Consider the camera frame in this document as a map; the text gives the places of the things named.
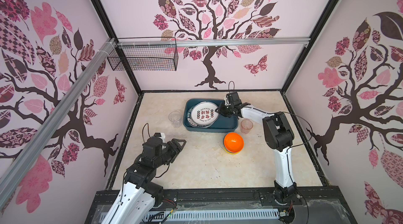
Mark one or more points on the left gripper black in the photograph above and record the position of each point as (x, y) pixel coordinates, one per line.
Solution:
(173, 150)

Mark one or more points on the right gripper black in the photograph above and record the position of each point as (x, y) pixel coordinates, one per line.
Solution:
(221, 111)

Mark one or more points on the orange plastic bowl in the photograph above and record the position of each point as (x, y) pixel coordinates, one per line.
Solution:
(233, 142)

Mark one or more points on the white plate dark patterned rim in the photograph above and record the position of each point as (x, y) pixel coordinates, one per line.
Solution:
(192, 123)

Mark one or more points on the yellow plastic bowl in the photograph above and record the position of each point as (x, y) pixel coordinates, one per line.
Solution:
(232, 153)

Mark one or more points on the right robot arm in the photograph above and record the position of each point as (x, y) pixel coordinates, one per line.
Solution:
(278, 136)

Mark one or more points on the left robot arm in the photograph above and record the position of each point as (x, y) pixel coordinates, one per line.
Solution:
(138, 194)

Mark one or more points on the teal plastic bin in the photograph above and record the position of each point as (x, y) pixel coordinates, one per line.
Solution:
(221, 125)

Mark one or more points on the pinkish clear cup near right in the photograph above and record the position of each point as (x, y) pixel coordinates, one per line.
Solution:
(246, 126)

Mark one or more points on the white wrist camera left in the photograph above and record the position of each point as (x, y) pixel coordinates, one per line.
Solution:
(161, 136)

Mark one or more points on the black wire basket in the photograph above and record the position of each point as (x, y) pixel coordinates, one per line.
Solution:
(145, 54)

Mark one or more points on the white vented cable duct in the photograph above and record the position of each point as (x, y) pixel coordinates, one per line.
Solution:
(210, 215)

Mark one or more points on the aluminium rail back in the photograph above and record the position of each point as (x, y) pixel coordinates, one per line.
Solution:
(216, 42)

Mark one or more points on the aluminium rail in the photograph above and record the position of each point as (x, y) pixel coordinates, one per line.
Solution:
(19, 168)
(216, 42)

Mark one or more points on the aluminium rail left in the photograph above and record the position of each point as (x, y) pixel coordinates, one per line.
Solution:
(19, 168)

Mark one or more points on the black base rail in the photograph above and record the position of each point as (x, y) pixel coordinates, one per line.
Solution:
(310, 205)

